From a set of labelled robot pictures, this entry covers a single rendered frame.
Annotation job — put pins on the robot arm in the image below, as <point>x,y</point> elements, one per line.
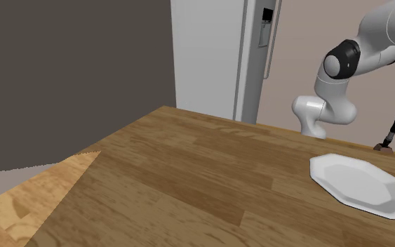
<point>334,85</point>

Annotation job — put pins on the small brown block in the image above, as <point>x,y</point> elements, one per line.
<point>382,148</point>

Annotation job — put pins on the white octagonal plate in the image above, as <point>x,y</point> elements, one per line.
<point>358,184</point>

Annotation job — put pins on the grey refrigerator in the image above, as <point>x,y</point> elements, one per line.
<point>207,54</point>

